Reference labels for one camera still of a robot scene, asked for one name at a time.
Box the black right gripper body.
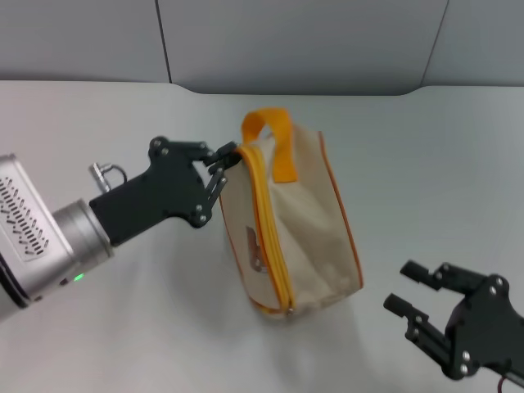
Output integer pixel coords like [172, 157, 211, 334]
[404, 263, 524, 386]

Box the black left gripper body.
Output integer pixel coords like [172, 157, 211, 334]
[88, 136, 216, 247]

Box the beige food bag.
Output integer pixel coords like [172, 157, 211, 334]
[219, 106, 364, 321]

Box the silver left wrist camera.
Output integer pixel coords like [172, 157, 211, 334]
[0, 153, 77, 267]

